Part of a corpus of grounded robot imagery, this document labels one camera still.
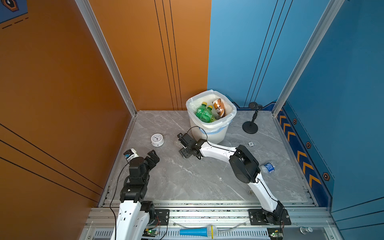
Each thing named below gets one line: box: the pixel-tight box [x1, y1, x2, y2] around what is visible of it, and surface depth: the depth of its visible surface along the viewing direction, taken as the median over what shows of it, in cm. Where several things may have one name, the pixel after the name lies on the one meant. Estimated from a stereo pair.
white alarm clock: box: [150, 133, 165, 147], surface depth 101 cm
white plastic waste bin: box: [186, 89, 237, 145], surface depth 91 cm
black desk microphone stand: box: [242, 101, 263, 135], surface depth 111 cm
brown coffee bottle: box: [212, 98, 226, 118], surface depth 91 cm
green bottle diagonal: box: [206, 105, 216, 123], surface depth 89 cm
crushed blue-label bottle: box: [260, 162, 275, 175], surface depth 87 cm
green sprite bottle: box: [195, 101, 213, 123], surface depth 91 cm
